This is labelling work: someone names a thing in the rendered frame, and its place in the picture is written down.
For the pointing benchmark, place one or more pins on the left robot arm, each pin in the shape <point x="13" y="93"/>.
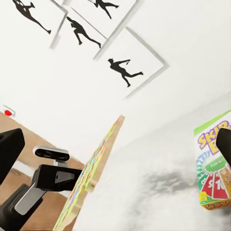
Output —
<point x="17" y="210"/>

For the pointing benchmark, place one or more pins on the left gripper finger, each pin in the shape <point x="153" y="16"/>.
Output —
<point x="72" y="171"/>
<point x="63" y="177"/>

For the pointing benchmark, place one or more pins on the board game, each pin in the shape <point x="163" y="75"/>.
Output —
<point x="213" y="171"/>

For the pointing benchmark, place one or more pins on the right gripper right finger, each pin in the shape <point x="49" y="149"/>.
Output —
<point x="223" y="142"/>

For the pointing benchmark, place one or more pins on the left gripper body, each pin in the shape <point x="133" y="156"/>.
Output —
<point x="46" y="179"/>

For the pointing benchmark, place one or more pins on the jigsaw puzzle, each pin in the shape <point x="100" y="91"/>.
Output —
<point x="89" y="177"/>

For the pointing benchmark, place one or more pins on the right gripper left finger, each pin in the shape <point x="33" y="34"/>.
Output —
<point x="12" y="143"/>

